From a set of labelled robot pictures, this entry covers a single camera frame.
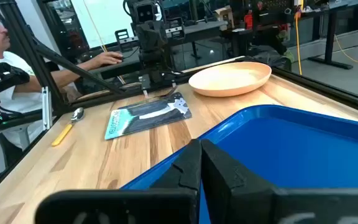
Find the beige round plate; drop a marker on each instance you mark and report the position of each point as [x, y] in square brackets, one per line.
[228, 79]

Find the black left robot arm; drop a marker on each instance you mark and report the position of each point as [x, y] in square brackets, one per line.
[175, 29]

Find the silver bracket plate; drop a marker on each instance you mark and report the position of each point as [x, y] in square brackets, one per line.
[46, 109]

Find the grey desk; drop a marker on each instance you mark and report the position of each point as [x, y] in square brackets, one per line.
[204, 29]

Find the black upright frame post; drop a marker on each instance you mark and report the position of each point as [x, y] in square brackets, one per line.
[26, 43]

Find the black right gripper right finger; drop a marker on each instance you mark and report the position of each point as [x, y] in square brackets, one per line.
[244, 202]

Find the black diagonal frame strut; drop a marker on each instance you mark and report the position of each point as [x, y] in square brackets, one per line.
[79, 71]

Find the person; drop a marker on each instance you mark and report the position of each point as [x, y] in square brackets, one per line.
[14, 99]

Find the blue plastic tray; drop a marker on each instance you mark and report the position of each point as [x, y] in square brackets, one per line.
[291, 149]

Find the red object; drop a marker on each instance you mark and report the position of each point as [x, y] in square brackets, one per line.
[248, 20]

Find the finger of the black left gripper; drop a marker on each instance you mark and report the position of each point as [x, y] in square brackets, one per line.
[145, 83]
[172, 81]

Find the small cardboard box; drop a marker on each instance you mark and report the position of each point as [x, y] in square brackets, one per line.
[224, 15]

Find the black standing desk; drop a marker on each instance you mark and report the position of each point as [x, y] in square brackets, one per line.
[331, 34]

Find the black and teal magazine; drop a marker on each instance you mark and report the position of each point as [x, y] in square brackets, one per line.
[148, 118]

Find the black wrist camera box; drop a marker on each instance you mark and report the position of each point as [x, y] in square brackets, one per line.
[145, 11]

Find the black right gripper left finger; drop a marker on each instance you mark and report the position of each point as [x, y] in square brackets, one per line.
[166, 205]

